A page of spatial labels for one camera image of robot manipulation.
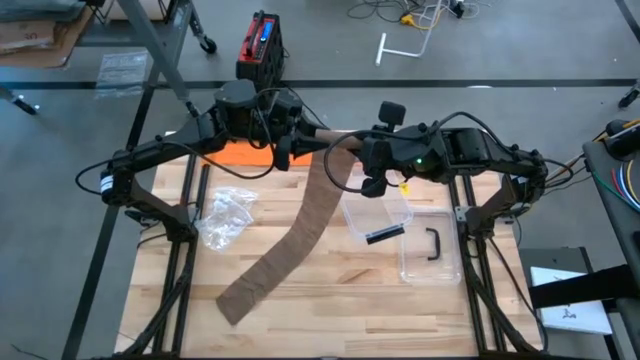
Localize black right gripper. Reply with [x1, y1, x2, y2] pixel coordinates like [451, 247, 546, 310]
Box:
[347, 101, 421, 200]

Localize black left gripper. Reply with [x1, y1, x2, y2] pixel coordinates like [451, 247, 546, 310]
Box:
[272, 89, 323, 172]

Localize brown elastic bandage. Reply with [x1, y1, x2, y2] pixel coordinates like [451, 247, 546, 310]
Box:
[215, 128, 364, 327]

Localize clear plastic storage box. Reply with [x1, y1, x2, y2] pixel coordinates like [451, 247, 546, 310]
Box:
[341, 169, 415, 246]

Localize orange elastic bandage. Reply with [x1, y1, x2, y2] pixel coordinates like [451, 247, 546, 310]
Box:
[201, 141, 314, 168]

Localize white T-shaped pipe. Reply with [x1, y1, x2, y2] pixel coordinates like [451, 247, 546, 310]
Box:
[374, 0, 444, 67]

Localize red black power station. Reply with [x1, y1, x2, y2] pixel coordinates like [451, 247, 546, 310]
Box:
[234, 9, 287, 96]

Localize clear plastic bag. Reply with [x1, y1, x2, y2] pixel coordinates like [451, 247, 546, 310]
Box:
[194, 186, 259, 253]

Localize grey workbench with casters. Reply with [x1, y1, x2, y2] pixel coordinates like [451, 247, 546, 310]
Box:
[114, 0, 219, 121]

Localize clear plastic packet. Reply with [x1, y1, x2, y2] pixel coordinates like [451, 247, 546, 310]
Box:
[94, 49, 150, 99]

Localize black flat beam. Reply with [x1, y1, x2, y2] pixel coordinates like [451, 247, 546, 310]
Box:
[527, 263, 640, 309]

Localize white papers on side table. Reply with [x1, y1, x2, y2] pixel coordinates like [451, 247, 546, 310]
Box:
[529, 266, 614, 335]

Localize brown cardboard sheet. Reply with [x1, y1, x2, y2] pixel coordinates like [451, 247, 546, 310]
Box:
[0, 7, 95, 70]

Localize clear lid with black handle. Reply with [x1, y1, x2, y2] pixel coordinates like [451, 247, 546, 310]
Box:
[398, 208, 463, 287]

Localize tangle of floor cables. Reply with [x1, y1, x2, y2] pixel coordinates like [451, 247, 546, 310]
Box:
[347, 0, 481, 31]

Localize black aluminium rig frame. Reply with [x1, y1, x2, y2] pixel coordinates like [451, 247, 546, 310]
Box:
[113, 119, 546, 360]

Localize black device with cables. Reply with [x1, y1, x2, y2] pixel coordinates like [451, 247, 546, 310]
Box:
[601, 118, 640, 157]

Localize coloured cable bundle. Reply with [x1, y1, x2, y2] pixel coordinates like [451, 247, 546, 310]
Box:
[608, 158, 640, 212]

